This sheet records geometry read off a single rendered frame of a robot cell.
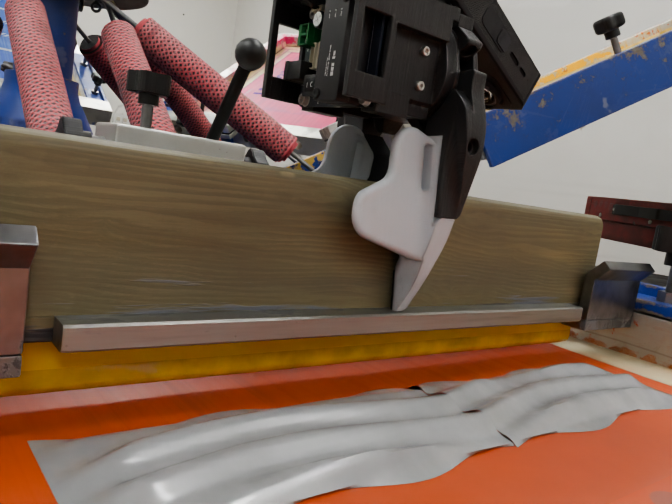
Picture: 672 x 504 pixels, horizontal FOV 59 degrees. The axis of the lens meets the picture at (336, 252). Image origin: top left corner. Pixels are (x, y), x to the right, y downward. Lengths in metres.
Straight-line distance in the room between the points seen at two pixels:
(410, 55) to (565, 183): 2.33
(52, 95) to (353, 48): 0.53
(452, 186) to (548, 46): 2.50
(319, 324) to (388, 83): 0.11
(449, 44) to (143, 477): 0.23
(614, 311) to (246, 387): 0.31
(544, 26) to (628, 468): 2.61
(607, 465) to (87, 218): 0.23
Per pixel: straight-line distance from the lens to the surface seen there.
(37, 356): 0.25
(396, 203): 0.29
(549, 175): 2.65
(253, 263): 0.27
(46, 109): 0.74
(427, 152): 0.30
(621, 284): 0.50
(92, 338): 0.23
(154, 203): 0.24
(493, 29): 0.35
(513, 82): 0.37
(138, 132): 0.55
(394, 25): 0.28
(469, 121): 0.30
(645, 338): 0.53
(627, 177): 2.49
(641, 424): 0.37
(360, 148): 0.34
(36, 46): 0.84
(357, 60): 0.27
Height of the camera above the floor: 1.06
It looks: 7 degrees down
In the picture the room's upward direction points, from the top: 9 degrees clockwise
